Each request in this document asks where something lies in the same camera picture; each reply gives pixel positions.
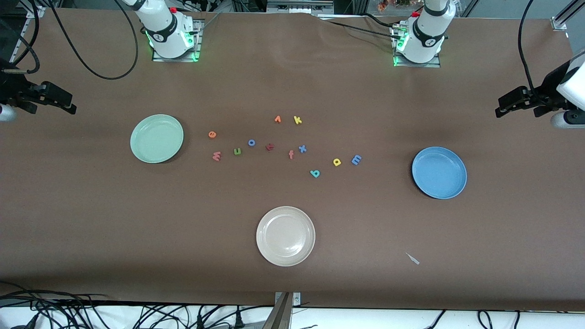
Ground blue plate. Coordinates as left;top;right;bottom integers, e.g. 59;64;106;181
412;146;468;200

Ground green plate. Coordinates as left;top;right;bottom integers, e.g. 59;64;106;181
130;114;184;164

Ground orange flowers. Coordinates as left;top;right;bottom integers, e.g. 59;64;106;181
377;0;412;12

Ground brown paper table cover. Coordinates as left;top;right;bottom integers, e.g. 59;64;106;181
0;7;585;312

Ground metal rack unit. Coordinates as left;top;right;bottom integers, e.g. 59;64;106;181
266;0;335;14

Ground beige plate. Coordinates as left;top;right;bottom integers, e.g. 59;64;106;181
256;206;316;267

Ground black looped cable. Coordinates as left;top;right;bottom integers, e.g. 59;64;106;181
0;0;43;75

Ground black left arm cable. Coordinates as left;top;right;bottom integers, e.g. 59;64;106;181
517;0;536;94

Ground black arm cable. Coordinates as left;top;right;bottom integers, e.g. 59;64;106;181
48;0;139;81
517;0;536;94

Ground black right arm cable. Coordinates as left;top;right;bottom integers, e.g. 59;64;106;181
48;0;139;81

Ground aluminium corner bracket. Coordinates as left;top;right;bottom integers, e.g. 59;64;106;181
551;0;585;32

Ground aluminium frame profile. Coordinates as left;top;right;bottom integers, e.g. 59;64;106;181
8;0;47;65

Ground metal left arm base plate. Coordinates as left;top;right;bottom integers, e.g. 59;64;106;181
391;25;441;69

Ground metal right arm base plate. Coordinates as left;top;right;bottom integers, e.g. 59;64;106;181
152;18;202;63

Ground black cable across table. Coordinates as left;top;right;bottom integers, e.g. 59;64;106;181
320;17;403;39

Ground black tangled floor cable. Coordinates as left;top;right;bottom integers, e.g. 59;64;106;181
0;281;110;329

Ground metal camera pole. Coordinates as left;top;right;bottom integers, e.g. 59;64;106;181
261;292;294;329

